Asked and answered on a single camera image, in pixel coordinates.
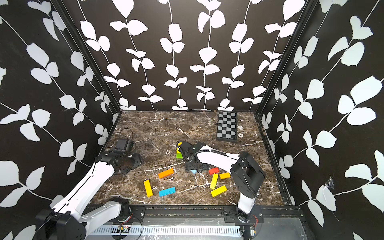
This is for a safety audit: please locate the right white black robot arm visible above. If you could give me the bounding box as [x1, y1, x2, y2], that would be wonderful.
[176, 141, 266, 215]

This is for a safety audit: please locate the cyan block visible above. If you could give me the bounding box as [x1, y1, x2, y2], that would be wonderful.
[159, 187, 176, 197]

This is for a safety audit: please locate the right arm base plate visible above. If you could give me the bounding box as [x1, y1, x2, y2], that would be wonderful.
[221, 206, 264, 225]

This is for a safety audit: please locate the black white checkerboard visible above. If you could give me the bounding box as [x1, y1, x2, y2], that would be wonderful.
[217, 111, 238, 143]

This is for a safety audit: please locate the red block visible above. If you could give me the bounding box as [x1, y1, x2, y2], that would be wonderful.
[209, 167, 220, 175]

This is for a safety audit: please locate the white slotted cable duct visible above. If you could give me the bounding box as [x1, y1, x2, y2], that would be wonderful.
[90, 225, 242, 237]

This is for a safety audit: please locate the long yellow block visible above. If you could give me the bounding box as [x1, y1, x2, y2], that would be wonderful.
[144, 180, 153, 198]

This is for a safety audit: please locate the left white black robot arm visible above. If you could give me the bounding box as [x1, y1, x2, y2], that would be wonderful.
[33, 139, 144, 240]

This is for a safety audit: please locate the orange block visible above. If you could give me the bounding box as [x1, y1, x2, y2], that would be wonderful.
[158, 168, 174, 179]

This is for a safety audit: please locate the small yellow block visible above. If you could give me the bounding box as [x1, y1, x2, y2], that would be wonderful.
[219, 173, 231, 180]

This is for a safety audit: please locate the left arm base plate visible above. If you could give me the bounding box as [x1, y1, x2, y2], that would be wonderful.
[117, 205, 146, 224]

